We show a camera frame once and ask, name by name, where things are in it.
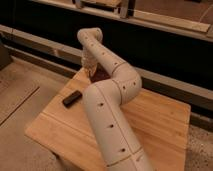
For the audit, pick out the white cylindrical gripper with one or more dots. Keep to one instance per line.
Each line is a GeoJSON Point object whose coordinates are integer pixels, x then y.
{"type": "Point", "coordinates": [89, 62]}

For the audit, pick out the dark ceramic bowl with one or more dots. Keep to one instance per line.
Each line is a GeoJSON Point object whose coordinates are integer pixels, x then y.
{"type": "Point", "coordinates": [99, 76]}

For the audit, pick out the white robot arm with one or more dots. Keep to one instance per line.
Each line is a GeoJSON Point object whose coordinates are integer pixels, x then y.
{"type": "Point", "coordinates": [120, 148]}

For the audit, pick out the black rectangular block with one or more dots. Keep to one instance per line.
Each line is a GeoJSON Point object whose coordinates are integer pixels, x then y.
{"type": "Point", "coordinates": [69, 100]}

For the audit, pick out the metal window frame post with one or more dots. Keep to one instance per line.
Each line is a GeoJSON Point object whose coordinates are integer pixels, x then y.
{"type": "Point", "coordinates": [127, 8]}

